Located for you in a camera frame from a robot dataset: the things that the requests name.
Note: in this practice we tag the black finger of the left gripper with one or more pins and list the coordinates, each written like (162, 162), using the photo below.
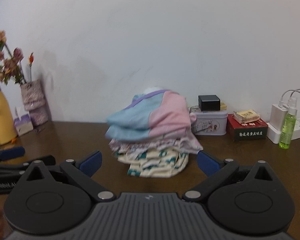
(11, 153)
(12, 169)

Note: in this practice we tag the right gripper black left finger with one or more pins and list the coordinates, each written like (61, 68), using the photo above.
(69, 181)

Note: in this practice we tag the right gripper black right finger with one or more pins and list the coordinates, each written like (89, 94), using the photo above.
(227, 181)

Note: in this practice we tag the pink blue mesh shirt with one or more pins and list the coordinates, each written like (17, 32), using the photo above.
(150, 115)

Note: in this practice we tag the yellow thermos jug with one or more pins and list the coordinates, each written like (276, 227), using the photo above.
(7, 129)

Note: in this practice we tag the purple tissue box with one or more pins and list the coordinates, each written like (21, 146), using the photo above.
(22, 122)

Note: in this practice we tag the red black box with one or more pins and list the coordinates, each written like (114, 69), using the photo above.
(250, 131)

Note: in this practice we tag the purple floral folded cloth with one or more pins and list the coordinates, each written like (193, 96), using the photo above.
(181, 141)

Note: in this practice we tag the lavender tin box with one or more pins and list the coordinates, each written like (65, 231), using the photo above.
(209, 122)

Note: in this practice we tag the small yellow packet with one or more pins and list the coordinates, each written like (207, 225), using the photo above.
(244, 117)

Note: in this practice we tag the green white floral folded cloth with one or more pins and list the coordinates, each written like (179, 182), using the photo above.
(153, 163)

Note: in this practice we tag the green spray bottle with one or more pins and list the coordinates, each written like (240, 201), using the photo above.
(289, 123)

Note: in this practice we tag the purple vase with dried flowers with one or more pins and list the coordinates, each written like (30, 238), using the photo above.
(32, 93)

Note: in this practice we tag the small black box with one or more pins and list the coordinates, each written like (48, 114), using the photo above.
(209, 103)

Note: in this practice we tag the white extension socket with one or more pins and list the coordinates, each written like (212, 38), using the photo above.
(274, 135)

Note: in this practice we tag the white round device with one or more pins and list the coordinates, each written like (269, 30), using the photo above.
(152, 89)

